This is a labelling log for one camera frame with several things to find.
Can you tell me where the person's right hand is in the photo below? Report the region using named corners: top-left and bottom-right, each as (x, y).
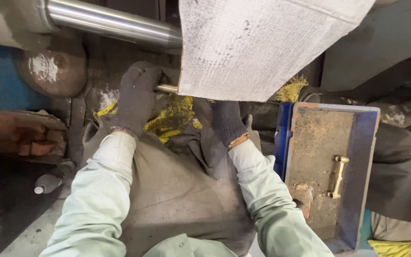
top-left (211, 100), bottom-right (250, 150)

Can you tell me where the person's left hand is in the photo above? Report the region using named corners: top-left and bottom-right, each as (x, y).
top-left (109, 61), bottom-right (163, 140)

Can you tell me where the brass handle workpiece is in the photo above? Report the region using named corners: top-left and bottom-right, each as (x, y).
top-left (156, 84), bottom-right (179, 94)

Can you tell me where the yellow rag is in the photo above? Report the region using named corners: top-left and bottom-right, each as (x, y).
top-left (93, 94), bottom-right (203, 144)

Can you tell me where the shiny steel roller shaft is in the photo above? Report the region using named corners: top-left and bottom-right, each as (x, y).
top-left (45, 0), bottom-right (183, 50)

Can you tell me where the round dusty motor housing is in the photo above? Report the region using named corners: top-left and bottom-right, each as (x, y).
top-left (14, 46), bottom-right (88, 99)

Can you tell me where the white abrasive polishing belt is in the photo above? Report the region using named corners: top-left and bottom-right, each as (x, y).
top-left (177, 0), bottom-right (376, 103)

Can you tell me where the grey dusty apron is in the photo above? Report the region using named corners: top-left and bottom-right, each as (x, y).
top-left (82, 98), bottom-right (263, 257)

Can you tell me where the pile of red bricks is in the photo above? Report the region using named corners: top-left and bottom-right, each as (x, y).
top-left (0, 110), bottom-right (69, 165)

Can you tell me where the grey plastic bottle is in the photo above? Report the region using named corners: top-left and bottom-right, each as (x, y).
top-left (34, 161), bottom-right (76, 195)

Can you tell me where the yellow fibre tuft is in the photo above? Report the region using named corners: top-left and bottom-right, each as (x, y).
top-left (276, 75), bottom-right (309, 103)

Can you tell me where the blue plastic tray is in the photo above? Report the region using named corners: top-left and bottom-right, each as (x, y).
top-left (273, 102), bottom-right (381, 255)

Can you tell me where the grey machine guard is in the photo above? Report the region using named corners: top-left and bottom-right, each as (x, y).
top-left (320, 0), bottom-right (411, 93)

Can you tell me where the polished brass door handle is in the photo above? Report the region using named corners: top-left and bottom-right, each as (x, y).
top-left (327, 155), bottom-right (350, 200)

